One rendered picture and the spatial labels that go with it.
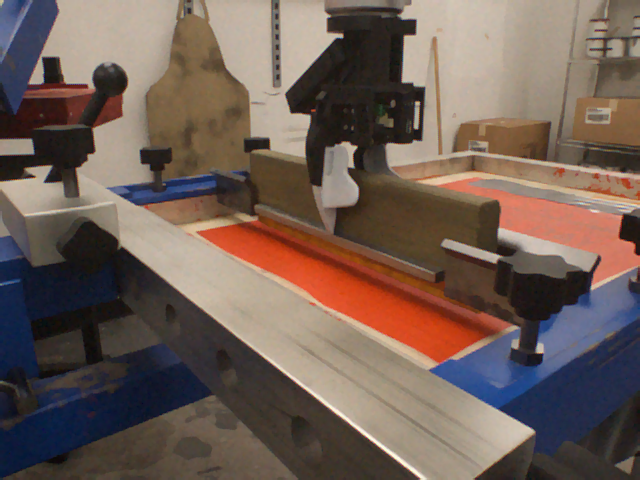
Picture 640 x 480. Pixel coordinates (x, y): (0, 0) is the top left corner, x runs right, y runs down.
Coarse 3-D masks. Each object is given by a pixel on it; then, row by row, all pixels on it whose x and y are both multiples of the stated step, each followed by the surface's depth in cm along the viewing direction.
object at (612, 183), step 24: (408, 168) 99; (432, 168) 103; (456, 168) 108; (480, 168) 109; (504, 168) 105; (528, 168) 101; (552, 168) 97; (576, 168) 95; (600, 192) 91; (624, 192) 88; (168, 216) 72; (192, 216) 74; (216, 216) 76
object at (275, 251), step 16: (240, 224) 73; (256, 224) 73; (208, 240) 66; (224, 240) 66; (240, 240) 66; (256, 240) 66; (272, 240) 66; (288, 240) 66; (240, 256) 60; (256, 256) 60; (272, 256) 60; (288, 256) 60; (304, 256) 60; (320, 256) 60; (336, 256) 60; (272, 272) 56; (288, 272) 56; (304, 272) 56
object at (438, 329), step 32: (608, 256) 60; (320, 288) 52; (352, 288) 52; (384, 288) 52; (416, 288) 52; (384, 320) 45; (416, 320) 45; (448, 320) 45; (480, 320) 45; (448, 352) 40
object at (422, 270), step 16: (256, 208) 67; (272, 208) 65; (288, 224) 61; (304, 224) 59; (336, 240) 55; (352, 240) 53; (368, 256) 51; (384, 256) 49; (400, 256) 49; (416, 272) 46; (432, 272) 45
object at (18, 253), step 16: (0, 240) 38; (0, 256) 35; (16, 256) 35; (0, 272) 35; (16, 272) 35; (32, 272) 36; (48, 272) 37; (64, 272) 37; (80, 272) 38; (112, 272) 39; (32, 288) 36; (48, 288) 37; (64, 288) 38; (80, 288) 38; (96, 288) 39; (112, 288) 40; (32, 304) 36; (48, 304) 37; (64, 304) 38; (80, 304) 39; (32, 320) 37
